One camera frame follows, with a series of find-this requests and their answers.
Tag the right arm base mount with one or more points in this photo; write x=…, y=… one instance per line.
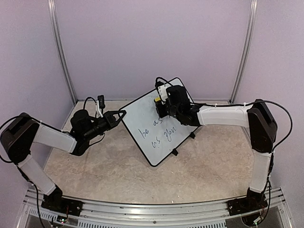
x=244, y=205

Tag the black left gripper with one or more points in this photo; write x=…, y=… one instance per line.
x=111, y=120

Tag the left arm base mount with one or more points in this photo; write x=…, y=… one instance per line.
x=63, y=205

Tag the left aluminium frame post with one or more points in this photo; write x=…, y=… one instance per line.
x=60, y=50

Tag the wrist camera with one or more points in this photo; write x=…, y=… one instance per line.
x=100, y=105
x=161, y=90

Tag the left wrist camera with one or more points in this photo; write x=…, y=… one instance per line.
x=100, y=105

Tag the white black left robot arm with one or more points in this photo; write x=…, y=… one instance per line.
x=19, y=133

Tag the aluminium frame post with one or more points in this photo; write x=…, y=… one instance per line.
x=60, y=50
x=245, y=50

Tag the right aluminium frame post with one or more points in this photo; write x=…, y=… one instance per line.
x=245, y=50

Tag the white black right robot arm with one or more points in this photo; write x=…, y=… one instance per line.
x=234, y=150

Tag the front aluminium rail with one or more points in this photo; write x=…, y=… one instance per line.
x=209, y=214

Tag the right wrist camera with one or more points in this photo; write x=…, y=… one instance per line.
x=161, y=90

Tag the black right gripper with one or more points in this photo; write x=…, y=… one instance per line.
x=161, y=113

